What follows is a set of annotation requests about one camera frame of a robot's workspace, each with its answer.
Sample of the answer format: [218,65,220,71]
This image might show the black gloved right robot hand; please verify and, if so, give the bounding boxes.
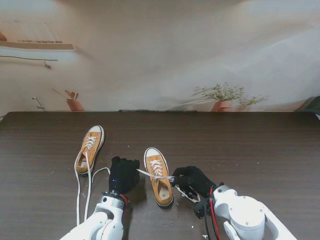
[170,166,217,199]

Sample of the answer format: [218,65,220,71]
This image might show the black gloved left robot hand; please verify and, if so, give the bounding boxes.
[108,156,141,196]

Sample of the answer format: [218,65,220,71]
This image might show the white shoelace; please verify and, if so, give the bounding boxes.
[91,159,202,203]

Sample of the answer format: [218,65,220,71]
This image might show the orange sneaker with loose laces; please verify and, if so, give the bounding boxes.
[74,136,99,227]

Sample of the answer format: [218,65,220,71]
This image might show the green plant in terracotta pot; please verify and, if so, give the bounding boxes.
[193,82,271,113]

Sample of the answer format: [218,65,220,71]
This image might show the terracotta pot with wooden utensils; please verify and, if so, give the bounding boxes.
[51,88,86,112]

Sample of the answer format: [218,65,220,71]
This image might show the metal tap fixture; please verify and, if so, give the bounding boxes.
[31,96,48,112]

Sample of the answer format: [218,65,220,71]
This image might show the red and black arm cables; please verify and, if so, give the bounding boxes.
[193,188,222,240]
[119,194,132,216]

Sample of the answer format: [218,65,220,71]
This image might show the metal wall rail with hook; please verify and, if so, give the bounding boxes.
[0,55,58,70]

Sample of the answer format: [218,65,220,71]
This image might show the wooden wall shelf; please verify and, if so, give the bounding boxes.
[0,40,78,53]

